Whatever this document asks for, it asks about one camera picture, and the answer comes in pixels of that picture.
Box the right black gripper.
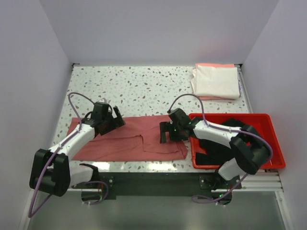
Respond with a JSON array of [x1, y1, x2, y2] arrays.
[[160, 121, 188, 143]]

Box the pink polo shirt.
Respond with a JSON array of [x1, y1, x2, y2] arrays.
[[72, 115, 188, 162]]

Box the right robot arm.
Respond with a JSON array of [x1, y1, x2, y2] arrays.
[[159, 108, 273, 188]]

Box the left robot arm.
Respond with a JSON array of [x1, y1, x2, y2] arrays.
[[29, 102, 125, 197]]

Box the black clothes in bin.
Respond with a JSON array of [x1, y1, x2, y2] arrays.
[[190, 114, 252, 169]]

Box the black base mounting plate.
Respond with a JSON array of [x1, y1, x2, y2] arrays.
[[81, 171, 242, 201]]

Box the folded white t shirt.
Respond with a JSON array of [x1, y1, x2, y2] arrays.
[[191, 65, 240, 99]]

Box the folded light pink shirt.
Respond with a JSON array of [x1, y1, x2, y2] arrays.
[[195, 63, 235, 69]]

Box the red plastic bin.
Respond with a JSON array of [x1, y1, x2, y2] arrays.
[[190, 113, 286, 170]]

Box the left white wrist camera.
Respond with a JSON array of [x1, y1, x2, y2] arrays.
[[99, 98, 111, 104]]

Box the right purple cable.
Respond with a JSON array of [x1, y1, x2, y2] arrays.
[[167, 93, 274, 204]]

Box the aluminium front rail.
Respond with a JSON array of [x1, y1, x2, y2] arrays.
[[67, 169, 284, 192]]

